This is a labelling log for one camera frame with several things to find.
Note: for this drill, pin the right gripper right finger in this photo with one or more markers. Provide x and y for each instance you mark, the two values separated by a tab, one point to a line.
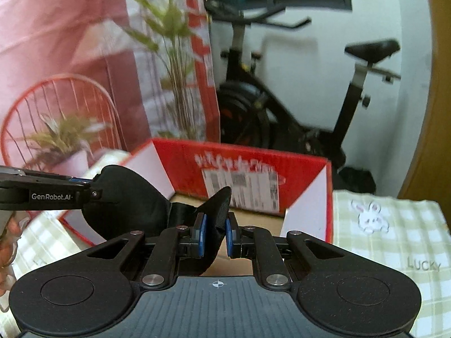
265	252

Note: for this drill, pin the black soft eye mask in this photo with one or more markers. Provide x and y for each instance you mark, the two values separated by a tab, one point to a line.
129	202

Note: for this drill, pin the pink printed backdrop curtain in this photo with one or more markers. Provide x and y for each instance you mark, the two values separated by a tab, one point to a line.
84	78

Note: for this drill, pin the red cardboard box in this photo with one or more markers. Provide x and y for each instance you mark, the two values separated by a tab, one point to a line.
296	187

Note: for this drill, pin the brown wooden door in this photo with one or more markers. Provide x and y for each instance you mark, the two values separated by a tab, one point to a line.
429	175

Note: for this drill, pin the person's left hand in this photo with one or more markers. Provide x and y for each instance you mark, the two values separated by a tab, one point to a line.
8	248

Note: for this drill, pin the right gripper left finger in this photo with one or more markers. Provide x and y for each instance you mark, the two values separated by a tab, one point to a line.
173	245

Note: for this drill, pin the checkered bunny tablecloth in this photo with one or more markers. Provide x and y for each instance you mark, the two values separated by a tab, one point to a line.
409	236

